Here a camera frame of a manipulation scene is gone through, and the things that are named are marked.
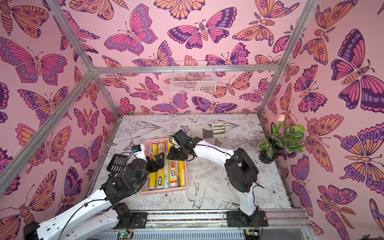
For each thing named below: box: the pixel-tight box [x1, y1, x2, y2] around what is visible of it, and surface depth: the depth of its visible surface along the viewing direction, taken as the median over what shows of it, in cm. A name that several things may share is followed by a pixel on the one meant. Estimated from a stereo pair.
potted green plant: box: [258, 114, 305, 164], surface depth 77 cm
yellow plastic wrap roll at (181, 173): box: [179, 160, 185, 187], surface depth 87 cm
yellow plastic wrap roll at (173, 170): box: [167, 135, 179, 188], surface depth 80 cm
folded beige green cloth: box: [191, 123, 226, 139], surface depth 112 cm
